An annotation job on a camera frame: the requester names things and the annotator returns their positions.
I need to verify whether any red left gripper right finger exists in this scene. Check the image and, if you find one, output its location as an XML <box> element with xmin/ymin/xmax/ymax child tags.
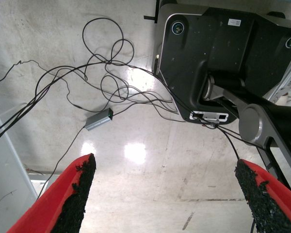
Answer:
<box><xmin>234</xmin><ymin>159</ymin><xmax>291</xmax><ymax>233</ymax></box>

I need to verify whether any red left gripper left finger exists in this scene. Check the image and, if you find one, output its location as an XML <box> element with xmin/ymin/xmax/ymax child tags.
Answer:
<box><xmin>7</xmin><ymin>152</ymin><xmax>97</xmax><ymax>233</ymax></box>

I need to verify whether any black cylindrical machine part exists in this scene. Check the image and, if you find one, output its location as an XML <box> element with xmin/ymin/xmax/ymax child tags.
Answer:
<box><xmin>257</xmin><ymin>94</ymin><xmax>291</xmax><ymax>151</ymax></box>

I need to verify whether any small black box green light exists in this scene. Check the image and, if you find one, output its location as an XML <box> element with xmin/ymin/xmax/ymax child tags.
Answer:
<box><xmin>84</xmin><ymin>108</ymin><xmax>114</xmax><ymax>132</ymax></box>

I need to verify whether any black cylinder silver cap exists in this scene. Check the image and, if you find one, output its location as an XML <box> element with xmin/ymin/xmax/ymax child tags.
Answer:
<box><xmin>201</xmin><ymin>72</ymin><xmax>247</xmax><ymax>101</ymax></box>

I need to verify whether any grey metal plate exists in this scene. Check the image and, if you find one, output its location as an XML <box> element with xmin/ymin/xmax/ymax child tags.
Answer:
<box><xmin>151</xmin><ymin>2</ymin><xmax>291</xmax><ymax>126</ymax></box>

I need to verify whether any small usb plug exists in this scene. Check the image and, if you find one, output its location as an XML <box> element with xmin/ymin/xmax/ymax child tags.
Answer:
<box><xmin>154</xmin><ymin>54</ymin><xmax>161</xmax><ymax>75</ymax></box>

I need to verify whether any aluminium frame post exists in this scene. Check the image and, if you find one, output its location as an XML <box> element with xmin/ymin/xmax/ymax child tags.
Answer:
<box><xmin>265</xmin><ymin>48</ymin><xmax>291</xmax><ymax>102</ymax></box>
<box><xmin>0</xmin><ymin>99</ymin><xmax>38</xmax><ymax>233</ymax></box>

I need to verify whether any short thin black cable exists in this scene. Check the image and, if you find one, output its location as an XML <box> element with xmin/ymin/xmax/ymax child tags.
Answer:
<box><xmin>35</xmin><ymin>126</ymin><xmax>87</xmax><ymax>202</ymax></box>

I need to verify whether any black metal frame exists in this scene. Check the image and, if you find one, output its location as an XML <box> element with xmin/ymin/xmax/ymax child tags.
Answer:
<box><xmin>210</xmin><ymin>84</ymin><xmax>291</xmax><ymax>195</ymax></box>

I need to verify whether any long thin black cable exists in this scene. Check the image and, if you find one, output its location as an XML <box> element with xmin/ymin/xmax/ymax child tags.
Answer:
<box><xmin>0</xmin><ymin>63</ymin><xmax>199</xmax><ymax>148</ymax></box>
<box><xmin>0</xmin><ymin>62</ymin><xmax>199</xmax><ymax>144</ymax></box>

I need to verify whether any black cable inline connector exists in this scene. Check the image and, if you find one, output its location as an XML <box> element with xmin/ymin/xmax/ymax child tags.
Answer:
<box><xmin>196</xmin><ymin>115</ymin><xmax>260</xmax><ymax>161</ymax></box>

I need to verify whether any kinked thin black cable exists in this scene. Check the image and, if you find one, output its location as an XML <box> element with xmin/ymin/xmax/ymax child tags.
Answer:
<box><xmin>0</xmin><ymin>59</ymin><xmax>93</xmax><ymax>114</ymax></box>

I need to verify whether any looped thin black cable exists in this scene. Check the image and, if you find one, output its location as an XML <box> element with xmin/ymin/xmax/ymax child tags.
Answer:
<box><xmin>81</xmin><ymin>17</ymin><xmax>135</xmax><ymax>82</ymax></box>

